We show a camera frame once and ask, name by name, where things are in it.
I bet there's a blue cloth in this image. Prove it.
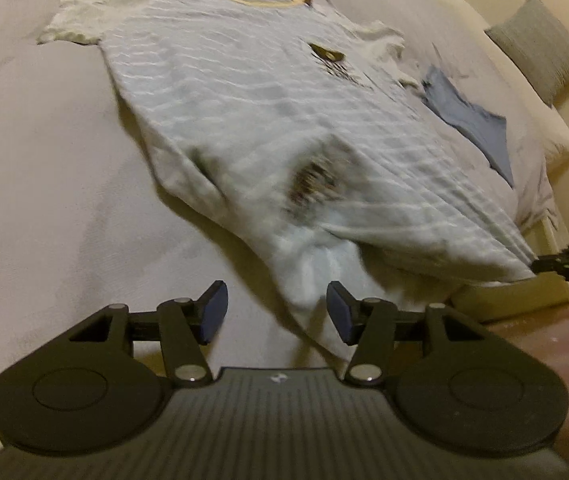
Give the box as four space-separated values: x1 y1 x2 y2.
421 64 516 189

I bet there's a white cushion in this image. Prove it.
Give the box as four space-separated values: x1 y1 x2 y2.
484 30 569 166

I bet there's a grey pillow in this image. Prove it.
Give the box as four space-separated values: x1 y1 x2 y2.
484 0 569 108

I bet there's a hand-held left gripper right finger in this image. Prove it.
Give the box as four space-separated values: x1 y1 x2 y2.
326 280 491 389

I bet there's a white striped t-shirt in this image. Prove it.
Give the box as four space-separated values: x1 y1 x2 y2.
37 0 538 367

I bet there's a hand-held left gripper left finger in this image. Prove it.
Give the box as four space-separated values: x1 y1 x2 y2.
67 280 229 389

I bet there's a bed with grey sheet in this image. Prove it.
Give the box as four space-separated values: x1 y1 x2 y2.
0 0 556 466

